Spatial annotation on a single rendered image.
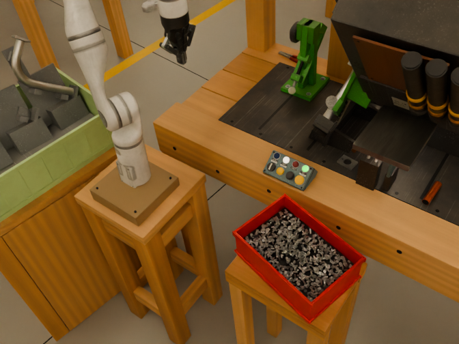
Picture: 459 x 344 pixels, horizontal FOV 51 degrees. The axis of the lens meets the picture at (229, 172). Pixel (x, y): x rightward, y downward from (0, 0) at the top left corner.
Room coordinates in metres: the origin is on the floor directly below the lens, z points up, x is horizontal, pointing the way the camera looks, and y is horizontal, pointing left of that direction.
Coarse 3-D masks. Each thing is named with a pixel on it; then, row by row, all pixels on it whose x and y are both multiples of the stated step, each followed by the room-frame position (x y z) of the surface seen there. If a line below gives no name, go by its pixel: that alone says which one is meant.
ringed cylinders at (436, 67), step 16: (416, 64) 0.75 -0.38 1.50; (432, 64) 0.73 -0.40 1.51; (416, 80) 0.77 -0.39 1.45; (432, 80) 0.72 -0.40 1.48; (416, 96) 0.81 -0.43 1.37; (432, 96) 0.77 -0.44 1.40; (448, 96) 0.80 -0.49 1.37; (416, 112) 0.86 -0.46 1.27; (432, 112) 0.82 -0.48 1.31; (448, 112) 0.81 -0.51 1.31
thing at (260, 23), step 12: (252, 0) 1.80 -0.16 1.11; (264, 0) 1.77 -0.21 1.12; (252, 12) 1.80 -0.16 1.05; (264, 12) 1.77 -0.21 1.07; (252, 24) 1.80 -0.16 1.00; (264, 24) 1.77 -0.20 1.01; (252, 36) 1.80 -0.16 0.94; (264, 36) 1.76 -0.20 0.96; (336, 36) 1.55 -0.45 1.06; (264, 48) 1.76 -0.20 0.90; (336, 48) 1.55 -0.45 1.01; (336, 60) 1.54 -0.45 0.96; (348, 60) 1.51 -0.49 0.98; (336, 72) 1.54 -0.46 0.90; (348, 72) 1.51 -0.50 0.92
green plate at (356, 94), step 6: (354, 78) 1.12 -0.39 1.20; (348, 84) 1.12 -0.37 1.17; (354, 84) 1.12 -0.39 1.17; (348, 90) 1.12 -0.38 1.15; (354, 90) 1.12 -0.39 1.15; (360, 90) 1.11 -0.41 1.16; (342, 96) 1.13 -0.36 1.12; (348, 96) 1.13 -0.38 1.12; (354, 96) 1.12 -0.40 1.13; (360, 96) 1.11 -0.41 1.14; (366, 96) 1.09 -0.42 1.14; (360, 102) 1.10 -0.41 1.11; (366, 102) 1.09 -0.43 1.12; (366, 108) 1.09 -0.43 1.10
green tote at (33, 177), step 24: (24, 96) 1.59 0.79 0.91; (96, 120) 1.35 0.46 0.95; (72, 144) 1.27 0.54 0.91; (96, 144) 1.33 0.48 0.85; (24, 168) 1.15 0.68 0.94; (48, 168) 1.20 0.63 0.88; (72, 168) 1.25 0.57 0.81; (0, 192) 1.08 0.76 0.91; (24, 192) 1.13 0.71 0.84; (0, 216) 1.06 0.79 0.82
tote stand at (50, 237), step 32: (96, 160) 1.30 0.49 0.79; (64, 192) 1.18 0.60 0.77; (0, 224) 1.04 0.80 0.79; (32, 224) 1.08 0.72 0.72; (64, 224) 1.15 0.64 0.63; (0, 256) 0.99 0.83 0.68; (32, 256) 1.05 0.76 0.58; (64, 256) 1.11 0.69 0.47; (96, 256) 1.18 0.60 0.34; (32, 288) 1.01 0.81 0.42; (64, 288) 1.07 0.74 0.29; (96, 288) 1.14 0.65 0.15; (64, 320) 1.02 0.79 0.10
